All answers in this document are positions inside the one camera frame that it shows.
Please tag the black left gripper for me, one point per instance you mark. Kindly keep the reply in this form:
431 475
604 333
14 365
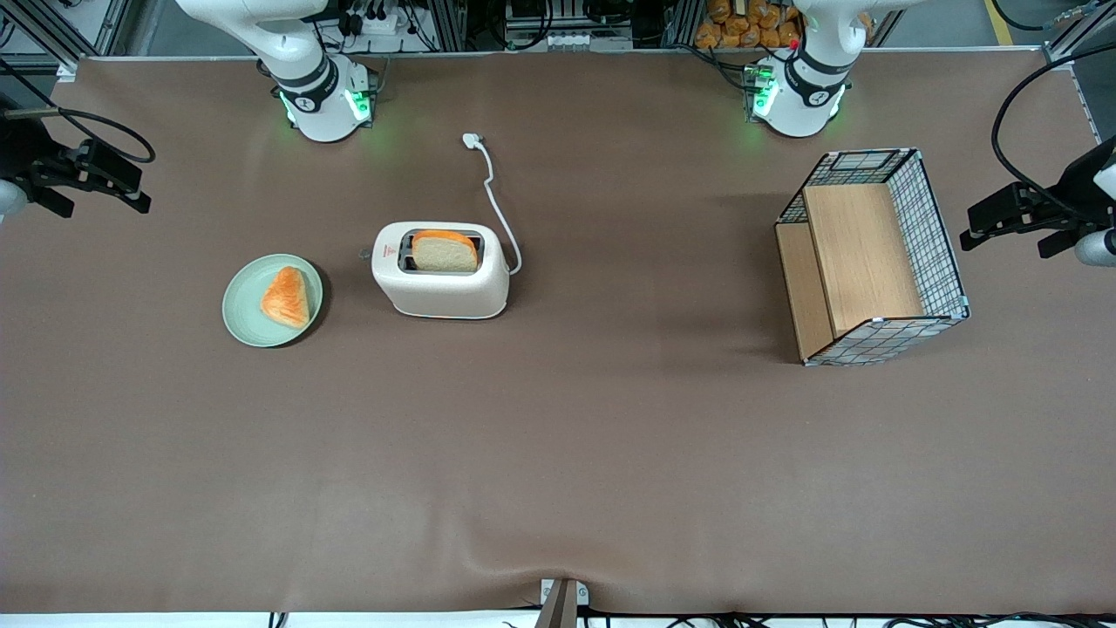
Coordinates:
1069 204

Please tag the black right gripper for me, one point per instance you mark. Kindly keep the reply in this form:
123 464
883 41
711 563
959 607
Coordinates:
24 155

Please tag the white two-slot toaster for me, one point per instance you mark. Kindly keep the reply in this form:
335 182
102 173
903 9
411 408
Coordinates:
445 292

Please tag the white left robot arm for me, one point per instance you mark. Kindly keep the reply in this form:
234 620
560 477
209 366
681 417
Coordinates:
802 96

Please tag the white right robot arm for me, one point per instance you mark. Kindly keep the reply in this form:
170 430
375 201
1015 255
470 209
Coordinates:
305 78

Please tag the light green round plate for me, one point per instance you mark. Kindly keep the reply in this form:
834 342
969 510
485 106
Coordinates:
244 305

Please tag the orange triangular pastry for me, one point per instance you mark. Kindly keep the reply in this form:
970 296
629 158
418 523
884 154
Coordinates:
288 301

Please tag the white power strip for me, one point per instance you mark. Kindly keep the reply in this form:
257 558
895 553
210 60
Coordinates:
375 23

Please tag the bag of bread rolls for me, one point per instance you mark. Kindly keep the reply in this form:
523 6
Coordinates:
741 26

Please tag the bread slice with orange crust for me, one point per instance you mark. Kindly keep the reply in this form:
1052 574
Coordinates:
445 255

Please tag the white terminal block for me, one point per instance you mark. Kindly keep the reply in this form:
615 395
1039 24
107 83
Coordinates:
584 41

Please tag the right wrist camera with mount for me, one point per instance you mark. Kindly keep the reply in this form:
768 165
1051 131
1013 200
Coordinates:
48 201

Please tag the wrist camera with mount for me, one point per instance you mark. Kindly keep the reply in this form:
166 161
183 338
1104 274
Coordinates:
1094 249
48 201

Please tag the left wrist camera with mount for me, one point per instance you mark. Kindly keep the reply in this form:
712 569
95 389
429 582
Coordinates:
1094 249

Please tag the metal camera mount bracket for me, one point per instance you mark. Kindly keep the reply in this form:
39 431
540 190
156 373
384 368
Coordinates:
562 602

